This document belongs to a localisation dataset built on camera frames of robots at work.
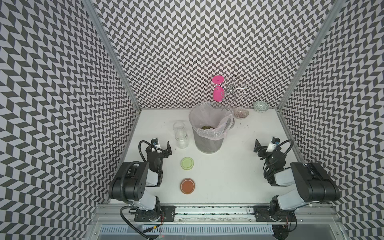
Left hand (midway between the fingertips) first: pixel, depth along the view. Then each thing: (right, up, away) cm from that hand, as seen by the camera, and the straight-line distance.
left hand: (160, 142), depth 91 cm
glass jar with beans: (+13, 0, +5) cm, 14 cm away
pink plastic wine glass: (+37, +34, +7) cm, 50 cm away
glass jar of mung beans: (+10, +10, +8) cm, 17 cm away
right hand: (+63, 0, -1) cm, 63 cm away
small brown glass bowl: (+56, +20, +21) cm, 63 cm away
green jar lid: (+17, -13, -1) cm, 21 cm away
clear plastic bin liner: (+31, +14, +5) cm, 34 cm away
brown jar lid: (+18, -22, -10) cm, 30 cm away
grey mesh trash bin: (+29, 0, -6) cm, 30 cm away
